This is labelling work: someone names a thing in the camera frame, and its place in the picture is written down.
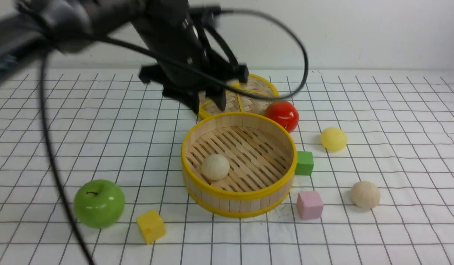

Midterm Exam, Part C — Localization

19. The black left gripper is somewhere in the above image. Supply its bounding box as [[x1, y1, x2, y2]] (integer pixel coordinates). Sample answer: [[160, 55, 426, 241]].
[[132, 0, 249, 115]]

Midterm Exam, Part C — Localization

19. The beige bun front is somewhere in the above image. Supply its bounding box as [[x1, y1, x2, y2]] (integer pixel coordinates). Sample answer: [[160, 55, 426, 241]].
[[201, 154, 230, 181]]

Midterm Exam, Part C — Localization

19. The beige bun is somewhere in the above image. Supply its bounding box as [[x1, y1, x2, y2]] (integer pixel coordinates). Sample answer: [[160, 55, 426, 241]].
[[350, 181, 381, 210], [201, 154, 230, 181]]

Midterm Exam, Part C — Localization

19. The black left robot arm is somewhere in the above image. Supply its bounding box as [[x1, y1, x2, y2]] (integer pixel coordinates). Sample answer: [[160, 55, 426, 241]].
[[0, 0, 249, 84]]

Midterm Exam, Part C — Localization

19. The woven bamboo steamer lid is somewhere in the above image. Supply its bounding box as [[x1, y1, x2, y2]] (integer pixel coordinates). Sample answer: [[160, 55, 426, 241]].
[[198, 74, 279, 120]]

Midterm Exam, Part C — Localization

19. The bamboo steamer tray yellow rim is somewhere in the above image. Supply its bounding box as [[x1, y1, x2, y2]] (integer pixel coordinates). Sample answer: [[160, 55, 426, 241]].
[[181, 112, 298, 218]]

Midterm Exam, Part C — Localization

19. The red tomato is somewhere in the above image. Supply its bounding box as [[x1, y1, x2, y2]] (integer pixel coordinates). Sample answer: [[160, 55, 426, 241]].
[[263, 101, 299, 133]]

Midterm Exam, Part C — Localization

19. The green foam cube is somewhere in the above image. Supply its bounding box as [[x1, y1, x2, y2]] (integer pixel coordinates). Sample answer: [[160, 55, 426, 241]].
[[295, 151, 314, 176]]

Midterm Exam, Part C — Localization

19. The yellow round bun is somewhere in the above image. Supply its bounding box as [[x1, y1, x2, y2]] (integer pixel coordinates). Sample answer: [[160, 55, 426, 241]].
[[320, 127, 348, 152]]

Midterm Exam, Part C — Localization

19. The yellow foam cube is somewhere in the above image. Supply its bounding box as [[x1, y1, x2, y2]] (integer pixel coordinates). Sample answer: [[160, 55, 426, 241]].
[[136, 209, 166, 244]]

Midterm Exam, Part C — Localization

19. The pink foam cube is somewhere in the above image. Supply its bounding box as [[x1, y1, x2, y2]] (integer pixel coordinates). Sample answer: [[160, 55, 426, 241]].
[[296, 191, 323, 220]]

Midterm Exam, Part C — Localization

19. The green apple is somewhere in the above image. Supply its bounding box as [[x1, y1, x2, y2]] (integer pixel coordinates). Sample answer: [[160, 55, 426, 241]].
[[73, 179, 125, 229]]

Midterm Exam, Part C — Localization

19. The white grid tablecloth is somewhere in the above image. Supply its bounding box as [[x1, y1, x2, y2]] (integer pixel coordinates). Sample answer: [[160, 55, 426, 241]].
[[0, 70, 454, 265]]

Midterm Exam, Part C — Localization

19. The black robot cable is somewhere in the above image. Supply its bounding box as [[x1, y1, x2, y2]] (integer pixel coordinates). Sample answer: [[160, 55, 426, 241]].
[[39, 7, 309, 265]]

